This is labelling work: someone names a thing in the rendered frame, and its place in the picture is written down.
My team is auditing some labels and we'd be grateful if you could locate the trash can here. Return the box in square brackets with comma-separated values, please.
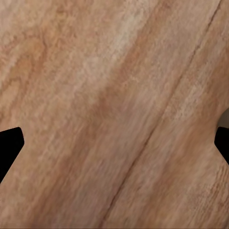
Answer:
[216, 108, 229, 132]

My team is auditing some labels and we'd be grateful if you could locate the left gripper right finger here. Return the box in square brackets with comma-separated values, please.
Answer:
[215, 126, 229, 164]

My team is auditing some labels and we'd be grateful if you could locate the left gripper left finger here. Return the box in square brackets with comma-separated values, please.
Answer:
[0, 127, 24, 183]

